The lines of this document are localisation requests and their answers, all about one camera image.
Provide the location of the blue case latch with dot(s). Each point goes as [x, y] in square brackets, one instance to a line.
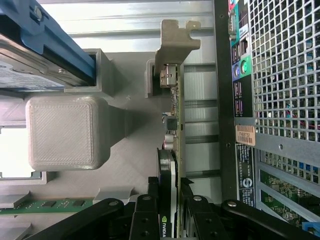
[310, 228]

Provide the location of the green RAM stick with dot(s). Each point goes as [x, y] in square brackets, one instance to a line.
[37, 206]

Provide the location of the grey printed parts rack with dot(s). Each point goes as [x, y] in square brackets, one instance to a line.
[67, 132]

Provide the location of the black open PC case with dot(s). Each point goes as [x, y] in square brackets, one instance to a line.
[282, 145]

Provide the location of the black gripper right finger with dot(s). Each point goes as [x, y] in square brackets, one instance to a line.
[202, 220]

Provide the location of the hard disk with blue carrier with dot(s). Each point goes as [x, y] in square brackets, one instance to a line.
[50, 37]

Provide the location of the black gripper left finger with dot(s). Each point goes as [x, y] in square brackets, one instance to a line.
[146, 220]

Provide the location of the silver CPU chip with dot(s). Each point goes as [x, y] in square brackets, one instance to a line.
[12, 155]

